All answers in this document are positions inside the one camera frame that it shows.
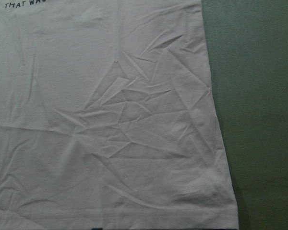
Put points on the pink Snoopy t-shirt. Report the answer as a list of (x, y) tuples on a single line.
[(107, 118)]

